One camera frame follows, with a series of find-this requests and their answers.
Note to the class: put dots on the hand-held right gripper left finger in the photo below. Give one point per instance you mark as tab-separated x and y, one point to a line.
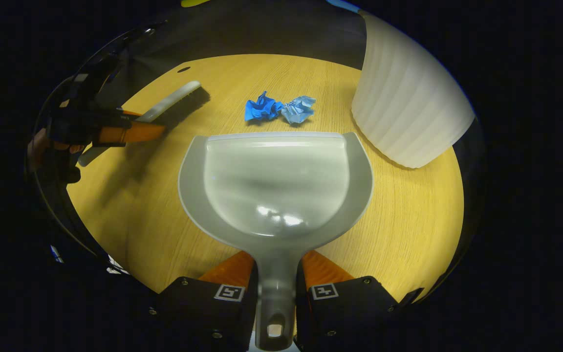
198	313

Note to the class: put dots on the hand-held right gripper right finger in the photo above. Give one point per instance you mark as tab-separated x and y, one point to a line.
355	308

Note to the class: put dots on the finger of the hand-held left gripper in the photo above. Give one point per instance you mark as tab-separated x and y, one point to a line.
135	133
132	113

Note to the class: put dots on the small white broom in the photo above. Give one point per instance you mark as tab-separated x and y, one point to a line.
174	100

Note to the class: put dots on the dark blue paper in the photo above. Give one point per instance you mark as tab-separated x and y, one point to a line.
262	108

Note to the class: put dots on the grey dustpan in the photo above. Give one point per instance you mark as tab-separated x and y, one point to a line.
276	186

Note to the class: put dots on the light blue paper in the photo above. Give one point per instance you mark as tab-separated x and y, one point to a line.
298	110

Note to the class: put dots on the white garbage bin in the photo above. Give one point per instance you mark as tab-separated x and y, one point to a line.
408	98

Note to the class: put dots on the wooden desktop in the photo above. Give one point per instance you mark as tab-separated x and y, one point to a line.
154	205

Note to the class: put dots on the black backdrop cloth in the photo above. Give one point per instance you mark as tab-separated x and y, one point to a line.
262	29

